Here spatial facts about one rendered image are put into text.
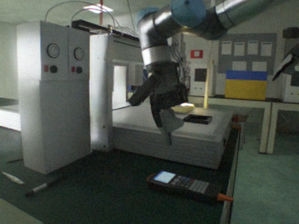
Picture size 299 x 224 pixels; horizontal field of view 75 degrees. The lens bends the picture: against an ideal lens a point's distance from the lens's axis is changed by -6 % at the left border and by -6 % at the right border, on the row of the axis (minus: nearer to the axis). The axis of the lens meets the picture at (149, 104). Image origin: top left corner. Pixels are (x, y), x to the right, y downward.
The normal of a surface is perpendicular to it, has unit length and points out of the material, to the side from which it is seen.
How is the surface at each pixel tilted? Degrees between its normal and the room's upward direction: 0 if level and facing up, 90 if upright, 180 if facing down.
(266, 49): 90
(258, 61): 90
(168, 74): 90
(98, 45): 90
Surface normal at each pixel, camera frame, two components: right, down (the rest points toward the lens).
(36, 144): -0.44, 0.11
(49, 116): 0.90, 0.08
